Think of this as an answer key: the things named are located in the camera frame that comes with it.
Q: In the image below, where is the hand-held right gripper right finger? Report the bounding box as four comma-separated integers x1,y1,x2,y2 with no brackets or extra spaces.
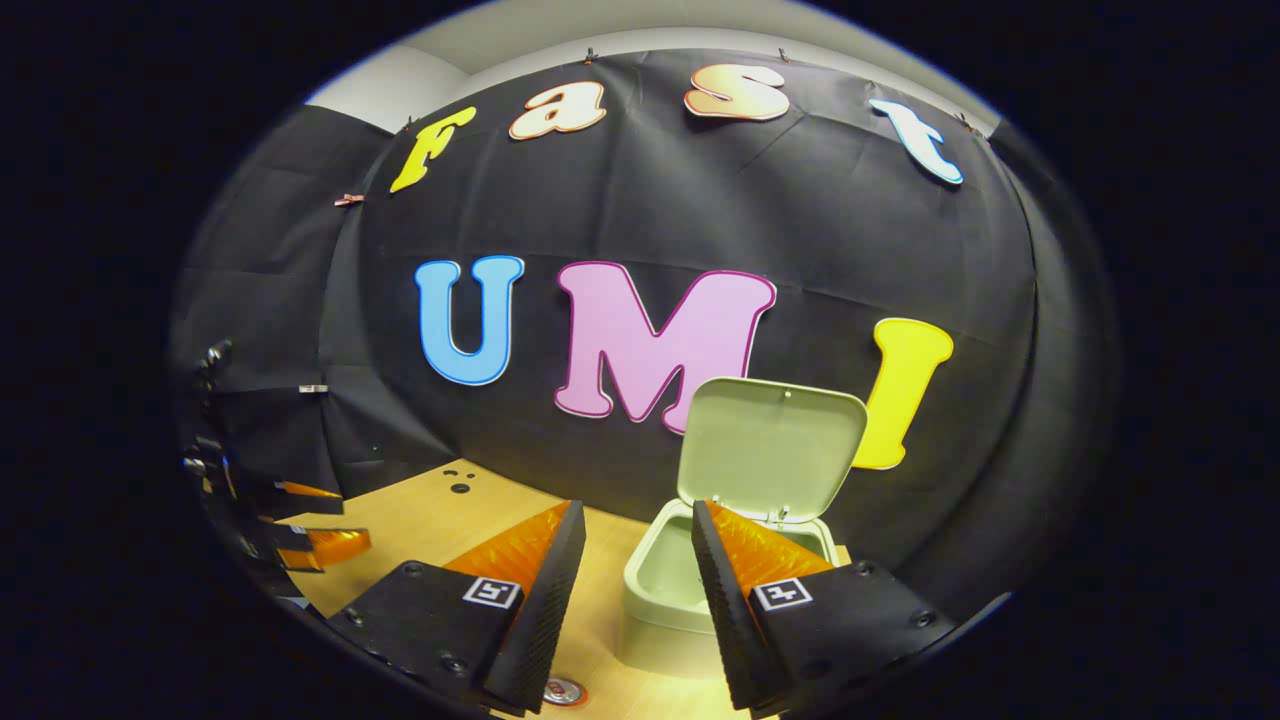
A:
691,499,959,713

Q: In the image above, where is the black backdrop cloth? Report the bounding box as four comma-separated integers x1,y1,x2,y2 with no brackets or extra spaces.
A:
170,48,1121,621

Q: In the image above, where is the wooden desktop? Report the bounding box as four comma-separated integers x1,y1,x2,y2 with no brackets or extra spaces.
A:
275,458,851,720

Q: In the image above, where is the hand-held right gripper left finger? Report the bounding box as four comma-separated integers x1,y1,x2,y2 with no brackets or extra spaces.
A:
328,500,588,716

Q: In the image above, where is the pale green desktop garbage bin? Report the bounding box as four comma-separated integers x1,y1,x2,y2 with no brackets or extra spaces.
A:
620,376,869,681

